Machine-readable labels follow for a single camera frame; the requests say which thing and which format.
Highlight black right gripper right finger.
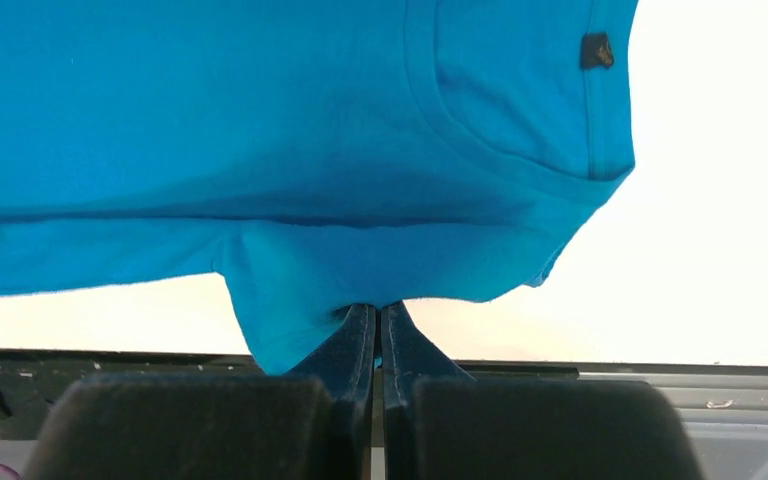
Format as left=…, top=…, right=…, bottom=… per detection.
left=381, top=303, right=703, bottom=480

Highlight blue t shirt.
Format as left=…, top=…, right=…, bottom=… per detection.
left=0, top=1, right=637, bottom=374

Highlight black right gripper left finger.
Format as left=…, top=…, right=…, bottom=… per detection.
left=24, top=305, right=376, bottom=479

